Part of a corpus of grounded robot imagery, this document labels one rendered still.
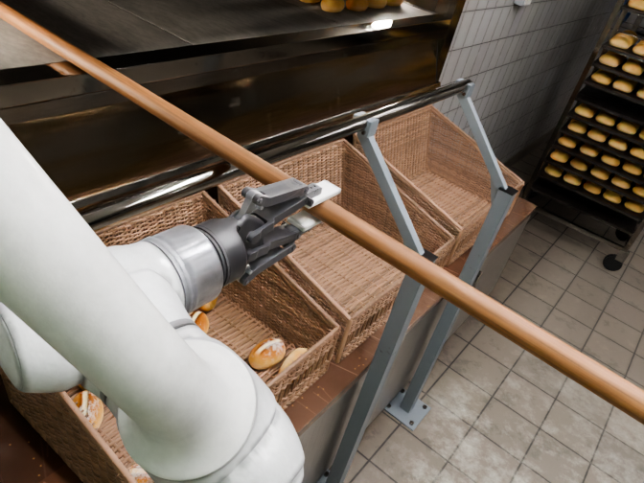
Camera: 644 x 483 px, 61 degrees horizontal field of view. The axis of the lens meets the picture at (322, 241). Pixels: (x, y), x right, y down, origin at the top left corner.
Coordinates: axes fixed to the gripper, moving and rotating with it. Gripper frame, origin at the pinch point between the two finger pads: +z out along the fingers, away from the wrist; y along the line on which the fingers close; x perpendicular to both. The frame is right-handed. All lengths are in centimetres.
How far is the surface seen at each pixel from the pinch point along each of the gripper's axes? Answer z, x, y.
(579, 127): 266, -13, 52
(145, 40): 21, -64, 1
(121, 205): -18.7, -16.2, 2.4
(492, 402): 117, 27, 119
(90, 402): -17, -28, 55
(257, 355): 17, -16, 56
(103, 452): -25, -12, 45
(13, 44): -4, -69, 1
